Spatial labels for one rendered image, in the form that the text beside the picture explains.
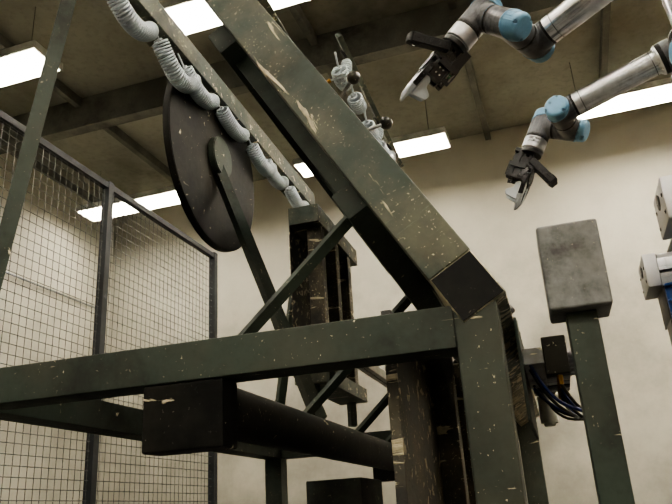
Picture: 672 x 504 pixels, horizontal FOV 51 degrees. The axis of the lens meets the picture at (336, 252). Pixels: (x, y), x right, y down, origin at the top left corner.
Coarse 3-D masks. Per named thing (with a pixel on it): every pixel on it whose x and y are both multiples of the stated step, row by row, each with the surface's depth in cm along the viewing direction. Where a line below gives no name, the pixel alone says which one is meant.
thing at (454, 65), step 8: (448, 40) 184; (456, 40) 183; (456, 48) 185; (464, 48) 184; (432, 56) 182; (440, 56) 184; (448, 56) 185; (456, 56) 185; (464, 56) 185; (424, 64) 183; (440, 64) 183; (448, 64) 183; (456, 64) 185; (464, 64) 185; (432, 72) 183; (440, 72) 184; (448, 72) 183; (456, 72) 183; (432, 80) 187; (440, 80) 184; (440, 88) 187
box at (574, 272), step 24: (552, 240) 143; (576, 240) 142; (600, 240) 141; (552, 264) 142; (576, 264) 140; (600, 264) 139; (552, 288) 140; (576, 288) 139; (600, 288) 137; (552, 312) 140; (600, 312) 143
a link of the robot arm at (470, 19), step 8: (480, 0) 184; (488, 0) 183; (496, 0) 183; (472, 8) 184; (480, 8) 182; (464, 16) 184; (472, 16) 183; (480, 16) 182; (472, 24) 183; (480, 24) 182; (480, 32) 184
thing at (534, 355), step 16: (560, 336) 165; (528, 352) 165; (544, 352) 165; (560, 352) 164; (528, 368) 168; (544, 368) 170; (560, 368) 163; (528, 384) 180; (544, 384) 162; (560, 384) 164; (528, 400) 159; (544, 400) 177; (560, 400) 161; (528, 416) 157; (544, 416) 197; (576, 416) 171
